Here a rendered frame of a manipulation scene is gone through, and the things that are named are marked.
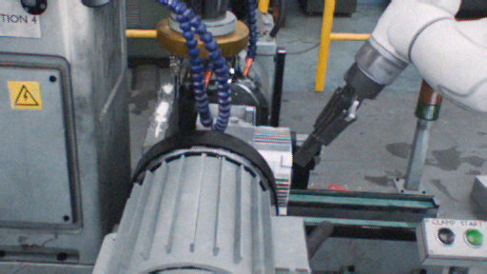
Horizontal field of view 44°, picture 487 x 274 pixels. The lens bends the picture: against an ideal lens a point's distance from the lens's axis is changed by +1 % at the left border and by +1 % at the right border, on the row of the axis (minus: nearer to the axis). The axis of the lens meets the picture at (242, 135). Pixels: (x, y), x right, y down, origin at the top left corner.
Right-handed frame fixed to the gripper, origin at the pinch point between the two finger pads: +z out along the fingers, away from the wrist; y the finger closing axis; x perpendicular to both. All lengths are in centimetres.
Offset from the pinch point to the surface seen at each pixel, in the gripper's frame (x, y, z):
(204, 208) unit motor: -28, 58, -13
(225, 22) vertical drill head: -28.2, -2.2, -12.9
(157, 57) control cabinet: -13, -311, 123
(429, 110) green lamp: 32.6, -33.1, -13.4
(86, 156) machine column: -37.9, 12.1, 18.6
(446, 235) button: 21.3, 22.1, -8.5
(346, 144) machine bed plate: 34, -61, 16
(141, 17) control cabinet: -38, -308, 102
